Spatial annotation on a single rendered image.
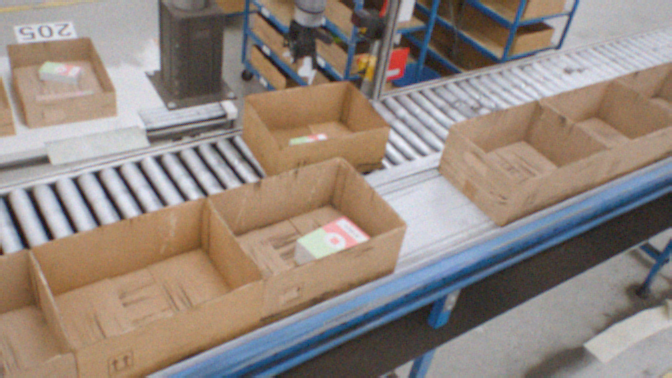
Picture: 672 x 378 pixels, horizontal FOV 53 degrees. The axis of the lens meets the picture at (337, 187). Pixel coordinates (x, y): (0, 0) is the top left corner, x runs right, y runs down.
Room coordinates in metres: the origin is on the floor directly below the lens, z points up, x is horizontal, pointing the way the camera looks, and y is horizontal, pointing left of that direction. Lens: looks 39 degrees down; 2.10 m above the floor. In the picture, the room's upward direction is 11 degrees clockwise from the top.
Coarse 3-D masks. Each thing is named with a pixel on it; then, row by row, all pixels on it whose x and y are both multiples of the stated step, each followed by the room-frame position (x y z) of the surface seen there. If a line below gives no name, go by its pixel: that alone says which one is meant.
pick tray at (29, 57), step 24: (24, 48) 2.00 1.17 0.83; (48, 48) 2.05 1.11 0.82; (72, 48) 2.09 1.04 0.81; (24, 72) 1.96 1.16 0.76; (96, 72) 2.04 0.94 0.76; (24, 96) 1.82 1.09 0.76; (72, 96) 1.74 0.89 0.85; (96, 96) 1.78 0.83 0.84; (48, 120) 1.69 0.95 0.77; (72, 120) 1.74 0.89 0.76
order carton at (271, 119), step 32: (256, 96) 1.85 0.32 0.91; (288, 96) 1.92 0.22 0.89; (320, 96) 1.99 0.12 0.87; (352, 96) 2.01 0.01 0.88; (256, 128) 1.73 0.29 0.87; (288, 128) 1.93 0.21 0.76; (320, 128) 1.96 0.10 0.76; (352, 128) 1.98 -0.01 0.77; (384, 128) 1.80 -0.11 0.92; (256, 160) 1.72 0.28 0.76; (288, 160) 1.61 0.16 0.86; (320, 160) 1.67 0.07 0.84; (352, 160) 1.74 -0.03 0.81
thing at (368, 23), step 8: (368, 8) 2.28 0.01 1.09; (352, 16) 2.23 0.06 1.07; (360, 16) 2.21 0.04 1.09; (368, 16) 2.22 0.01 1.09; (376, 16) 2.25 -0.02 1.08; (384, 16) 2.27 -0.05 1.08; (360, 24) 2.20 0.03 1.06; (368, 24) 2.22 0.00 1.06; (376, 24) 2.24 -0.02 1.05; (360, 32) 2.27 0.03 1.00; (368, 32) 2.25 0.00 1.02
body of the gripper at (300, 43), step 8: (296, 24) 1.87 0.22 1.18; (288, 32) 1.89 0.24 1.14; (296, 32) 1.88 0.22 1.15; (304, 32) 1.89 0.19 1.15; (288, 40) 1.90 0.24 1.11; (296, 40) 1.88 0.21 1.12; (304, 40) 1.89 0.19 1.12; (312, 40) 1.90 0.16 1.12; (288, 48) 1.89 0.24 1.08; (296, 48) 1.85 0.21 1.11; (304, 48) 1.88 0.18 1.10; (312, 48) 1.89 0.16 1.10; (296, 56) 1.86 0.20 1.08
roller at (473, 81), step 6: (474, 78) 2.56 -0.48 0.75; (474, 84) 2.53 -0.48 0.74; (480, 84) 2.52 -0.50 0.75; (480, 90) 2.50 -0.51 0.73; (486, 90) 2.49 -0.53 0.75; (492, 90) 2.49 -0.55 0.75; (492, 96) 2.45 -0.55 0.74; (498, 96) 2.45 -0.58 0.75; (498, 102) 2.42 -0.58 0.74; (504, 102) 2.41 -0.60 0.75
